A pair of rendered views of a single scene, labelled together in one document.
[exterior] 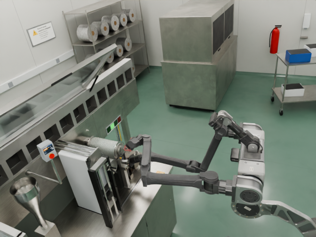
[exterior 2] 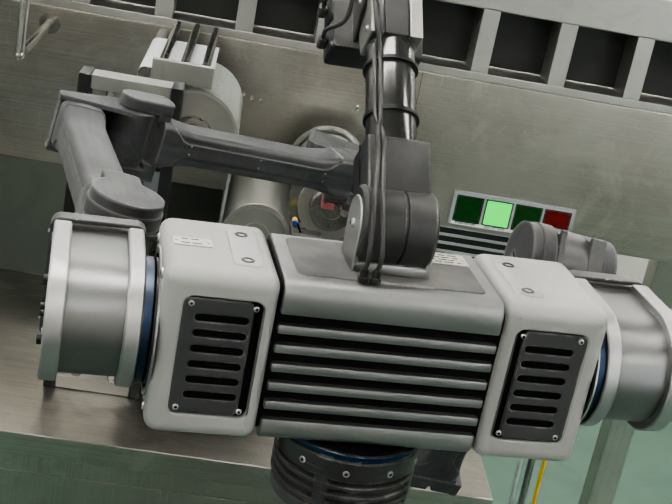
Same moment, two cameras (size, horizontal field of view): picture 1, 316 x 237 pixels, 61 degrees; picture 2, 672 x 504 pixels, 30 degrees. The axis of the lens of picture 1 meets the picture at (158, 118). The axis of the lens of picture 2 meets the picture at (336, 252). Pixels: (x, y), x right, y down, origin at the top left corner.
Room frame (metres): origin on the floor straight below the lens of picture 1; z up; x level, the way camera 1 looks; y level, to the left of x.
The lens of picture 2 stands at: (0.53, -1.34, 1.91)
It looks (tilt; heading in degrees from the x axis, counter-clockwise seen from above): 20 degrees down; 54
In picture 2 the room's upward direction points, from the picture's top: 11 degrees clockwise
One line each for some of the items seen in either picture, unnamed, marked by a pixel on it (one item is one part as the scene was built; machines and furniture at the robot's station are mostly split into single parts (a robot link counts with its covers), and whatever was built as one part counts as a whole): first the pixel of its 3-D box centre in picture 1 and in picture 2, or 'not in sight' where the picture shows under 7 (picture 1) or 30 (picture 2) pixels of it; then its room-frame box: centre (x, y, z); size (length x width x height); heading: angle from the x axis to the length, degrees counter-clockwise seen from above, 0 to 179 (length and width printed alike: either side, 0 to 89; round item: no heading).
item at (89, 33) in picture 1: (114, 47); not in sight; (5.71, 0.72, 0.92); 1.83 x 0.53 x 1.85; 151
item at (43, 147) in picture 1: (47, 151); not in sight; (1.23, 0.63, 1.66); 0.07 x 0.07 x 0.10; 46
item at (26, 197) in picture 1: (25, 189); not in sight; (1.12, 0.78, 1.50); 0.14 x 0.14 x 0.06
